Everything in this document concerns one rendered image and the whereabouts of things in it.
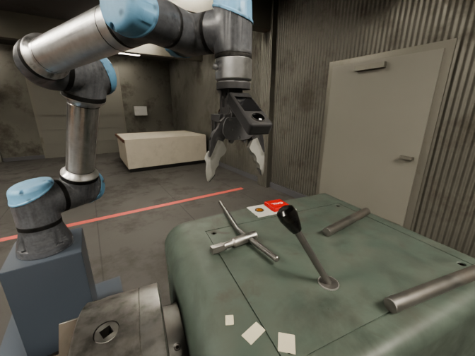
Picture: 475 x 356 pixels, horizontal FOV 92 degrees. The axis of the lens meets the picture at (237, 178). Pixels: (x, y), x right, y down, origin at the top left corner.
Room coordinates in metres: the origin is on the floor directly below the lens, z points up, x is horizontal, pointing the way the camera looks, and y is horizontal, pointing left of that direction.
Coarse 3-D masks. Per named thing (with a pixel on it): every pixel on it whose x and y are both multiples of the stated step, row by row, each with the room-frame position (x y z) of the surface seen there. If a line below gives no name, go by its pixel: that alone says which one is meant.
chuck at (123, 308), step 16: (96, 304) 0.31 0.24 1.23; (112, 304) 0.31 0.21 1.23; (128, 304) 0.31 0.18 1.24; (80, 320) 0.28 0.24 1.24; (96, 320) 0.27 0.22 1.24; (112, 320) 0.27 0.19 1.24; (128, 320) 0.27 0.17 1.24; (80, 336) 0.25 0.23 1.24; (128, 336) 0.25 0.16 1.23; (80, 352) 0.23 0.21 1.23; (96, 352) 0.23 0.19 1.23; (112, 352) 0.23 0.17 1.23; (128, 352) 0.23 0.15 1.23
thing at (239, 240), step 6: (246, 234) 0.46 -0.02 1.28; (252, 234) 0.46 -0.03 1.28; (234, 240) 0.44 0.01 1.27; (240, 240) 0.44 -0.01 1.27; (246, 240) 0.45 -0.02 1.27; (210, 246) 0.42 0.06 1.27; (216, 246) 0.42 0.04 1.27; (222, 246) 0.42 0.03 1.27; (228, 246) 0.43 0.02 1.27; (234, 246) 0.44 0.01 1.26; (216, 252) 0.41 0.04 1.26
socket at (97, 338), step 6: (102, 324) 0.27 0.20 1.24; (108, 324) 0.27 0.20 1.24; (114, 324) 0.27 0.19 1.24; (96, 330) 0.26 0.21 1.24; (102, 330) 0.26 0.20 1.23; (108, 330) 0.27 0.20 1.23; (114, 330) 0.26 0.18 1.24; (96, 336) 0.25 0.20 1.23; (102, 336) 0.26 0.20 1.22; (108, 336) 0.25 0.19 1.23; (114, 336) 0.25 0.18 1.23; (96, 342) 0.24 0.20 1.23; (102, 342) 0.24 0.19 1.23
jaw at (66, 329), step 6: (60, 324) 0.30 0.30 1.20; (66, 324) 0.30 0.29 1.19; (72, 324) 0.31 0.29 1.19; (60, 330) 0.30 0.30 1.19; (66, 330) 0.30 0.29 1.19; (72, 330) 0.30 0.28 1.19; (60, 336) 0.29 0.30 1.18; (66, 336) 0.29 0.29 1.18; (60, 342) 0.29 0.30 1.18; (66, 342) 0.29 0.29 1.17; (60, 348) 0.28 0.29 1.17; (66, 348) 0.28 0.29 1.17; (54, 354) 0.28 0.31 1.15; (60, 354) 0.28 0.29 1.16; (66, 354) 0.28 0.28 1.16
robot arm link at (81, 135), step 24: (72, 72) 0.64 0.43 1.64; (96, 72) 0.70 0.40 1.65; (72, 96) 0.69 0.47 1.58; (96, 96) 0.71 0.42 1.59; (72, 120) 0.71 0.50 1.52; (96, 120) 0.75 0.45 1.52; (72, 144) 0.73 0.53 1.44; (96, 144) 0.78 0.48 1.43; (72, 168) 0.74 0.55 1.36; (72, 192) 0.73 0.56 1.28; (96, 192) 0.80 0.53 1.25
